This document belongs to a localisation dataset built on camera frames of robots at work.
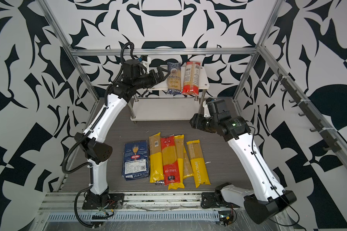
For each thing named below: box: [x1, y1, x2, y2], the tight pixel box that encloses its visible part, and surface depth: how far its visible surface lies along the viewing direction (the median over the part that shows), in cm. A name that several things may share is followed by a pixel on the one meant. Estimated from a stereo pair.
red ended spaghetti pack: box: [182, 61, 201, 96], surface depth 80 cm
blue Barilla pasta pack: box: [121, 140, 149, 181], surface depth 83 cm
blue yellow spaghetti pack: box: [166, 61, 182, 95], surface depth 78 cm
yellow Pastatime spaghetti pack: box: [186, 139, 212, 189], surface depth 87 cm
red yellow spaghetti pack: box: [160, 134, 181, 186], surface depth 84 cm
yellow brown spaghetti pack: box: [148, 132, 165, 183], surface depth 85 cm
